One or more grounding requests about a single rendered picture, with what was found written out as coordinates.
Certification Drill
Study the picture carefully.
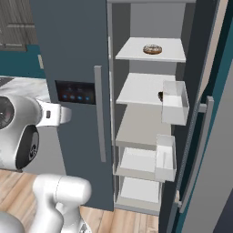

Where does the brown glazed donut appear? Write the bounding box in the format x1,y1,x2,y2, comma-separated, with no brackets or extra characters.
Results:
142,44,163,56

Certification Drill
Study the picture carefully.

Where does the open dark grey fridge door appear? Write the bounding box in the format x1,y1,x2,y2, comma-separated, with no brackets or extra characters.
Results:
157,0,233,233

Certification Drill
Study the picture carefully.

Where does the large clear door bin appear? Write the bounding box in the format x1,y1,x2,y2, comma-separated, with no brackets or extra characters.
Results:
160,79,191,127

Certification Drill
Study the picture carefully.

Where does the grey base cabinet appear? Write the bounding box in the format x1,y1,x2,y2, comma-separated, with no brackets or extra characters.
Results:
21,125,67,177

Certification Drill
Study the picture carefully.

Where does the dark grey fridge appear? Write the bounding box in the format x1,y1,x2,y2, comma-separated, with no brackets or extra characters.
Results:
106,0,198,217

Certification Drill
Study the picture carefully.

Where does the closed dark grey fridge door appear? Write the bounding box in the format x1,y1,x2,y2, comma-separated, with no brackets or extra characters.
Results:
29,0,115,212

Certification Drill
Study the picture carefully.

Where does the white fridge shelf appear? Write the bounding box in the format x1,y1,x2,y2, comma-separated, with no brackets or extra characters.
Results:
116,72,177,106
115,36,187,64

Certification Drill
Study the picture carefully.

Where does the white fridge drawer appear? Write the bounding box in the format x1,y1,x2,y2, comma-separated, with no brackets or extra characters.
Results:
113,147,167,184
116,176,162,213

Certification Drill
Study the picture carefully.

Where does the grey open door handle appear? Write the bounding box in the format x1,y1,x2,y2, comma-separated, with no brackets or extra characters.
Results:
177,95,215,214

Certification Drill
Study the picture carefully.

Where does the beige fridge shelf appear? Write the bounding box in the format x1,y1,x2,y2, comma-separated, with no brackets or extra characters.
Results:
115,104,173,152

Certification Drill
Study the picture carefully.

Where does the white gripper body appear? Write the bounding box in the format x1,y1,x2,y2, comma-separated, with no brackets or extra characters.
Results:
58,104,73,125

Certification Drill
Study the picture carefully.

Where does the window with grey blinds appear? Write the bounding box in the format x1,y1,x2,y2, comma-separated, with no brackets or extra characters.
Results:
0,0,39,52

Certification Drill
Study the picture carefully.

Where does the small clear door bin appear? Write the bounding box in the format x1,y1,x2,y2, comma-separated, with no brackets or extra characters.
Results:
154,134,177,183

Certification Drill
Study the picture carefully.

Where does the beige wall outlet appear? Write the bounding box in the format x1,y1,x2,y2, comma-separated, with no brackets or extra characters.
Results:
37,54,46,70

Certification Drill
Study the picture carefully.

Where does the grey closed door handle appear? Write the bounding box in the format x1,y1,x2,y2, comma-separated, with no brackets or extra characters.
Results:
93,65,107,163

